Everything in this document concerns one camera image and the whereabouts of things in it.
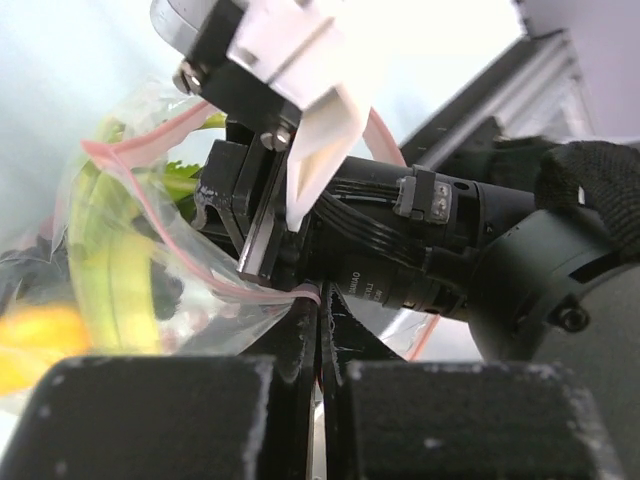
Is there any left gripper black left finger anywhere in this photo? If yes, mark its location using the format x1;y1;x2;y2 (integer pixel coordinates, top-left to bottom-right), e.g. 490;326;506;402
1;299;318;479

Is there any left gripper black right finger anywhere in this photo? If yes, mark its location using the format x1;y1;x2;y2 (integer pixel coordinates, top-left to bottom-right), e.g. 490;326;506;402
319;283;625;479

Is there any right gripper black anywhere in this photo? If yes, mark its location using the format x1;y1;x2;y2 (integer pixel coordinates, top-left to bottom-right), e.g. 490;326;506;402
197;117;331;291

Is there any fake green lettuce leaf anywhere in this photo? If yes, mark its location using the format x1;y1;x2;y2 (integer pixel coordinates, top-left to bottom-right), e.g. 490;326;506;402
67;112;229;356

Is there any clear zip top bag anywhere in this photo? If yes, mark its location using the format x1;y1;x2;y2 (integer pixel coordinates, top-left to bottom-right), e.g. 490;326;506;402
0;74;441;396

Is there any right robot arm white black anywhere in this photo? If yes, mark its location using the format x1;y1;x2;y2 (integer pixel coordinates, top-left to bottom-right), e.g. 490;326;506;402
197;123;639;479

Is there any yellow fake bell pepper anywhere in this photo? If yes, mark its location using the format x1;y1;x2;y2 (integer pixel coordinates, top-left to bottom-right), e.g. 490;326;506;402
1;304;91;395

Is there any fake black grape bunch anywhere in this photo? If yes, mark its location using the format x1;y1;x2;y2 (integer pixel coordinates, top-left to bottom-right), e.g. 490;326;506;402
1;234;184;321

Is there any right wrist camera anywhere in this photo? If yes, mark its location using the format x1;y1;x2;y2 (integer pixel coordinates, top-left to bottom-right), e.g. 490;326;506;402
149;1;375;232

